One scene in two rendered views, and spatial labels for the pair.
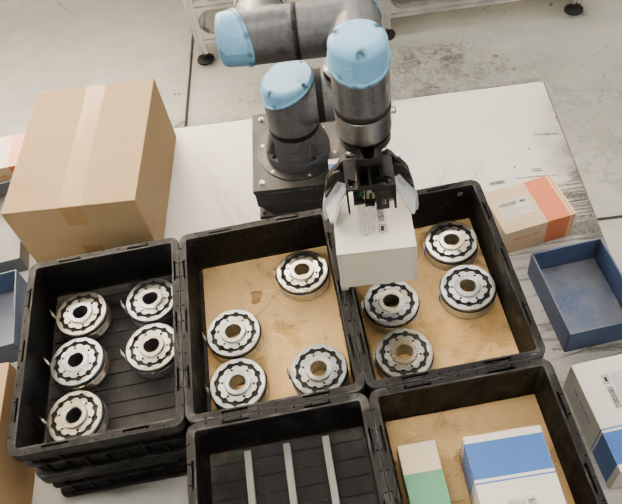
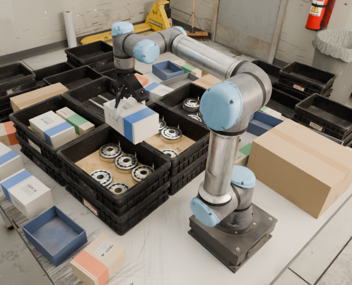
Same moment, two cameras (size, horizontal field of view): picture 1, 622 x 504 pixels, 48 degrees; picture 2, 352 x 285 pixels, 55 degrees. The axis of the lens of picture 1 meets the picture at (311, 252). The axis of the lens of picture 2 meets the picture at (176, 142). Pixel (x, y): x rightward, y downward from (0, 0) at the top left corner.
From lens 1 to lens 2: 1.79 m
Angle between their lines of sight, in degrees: 79
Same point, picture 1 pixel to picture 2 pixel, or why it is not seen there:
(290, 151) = not seen: hidden behind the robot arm
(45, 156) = (309, 138)
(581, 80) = not seen: outside the picture
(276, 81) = (241, 169)
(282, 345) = (155, 142)
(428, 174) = (171, 270)
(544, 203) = (89, 259)
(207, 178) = (272, 207)
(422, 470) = (84, 124)
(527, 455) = (52, 130)
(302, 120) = not seen: hidden behind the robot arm
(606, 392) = (33, 186)
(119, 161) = (280, 149)
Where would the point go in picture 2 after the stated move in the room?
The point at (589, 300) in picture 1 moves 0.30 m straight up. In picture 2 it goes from (52, 241) to (35, 188)
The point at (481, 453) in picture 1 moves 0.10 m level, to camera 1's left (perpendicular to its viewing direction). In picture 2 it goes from (67, 126) to (84, 117)
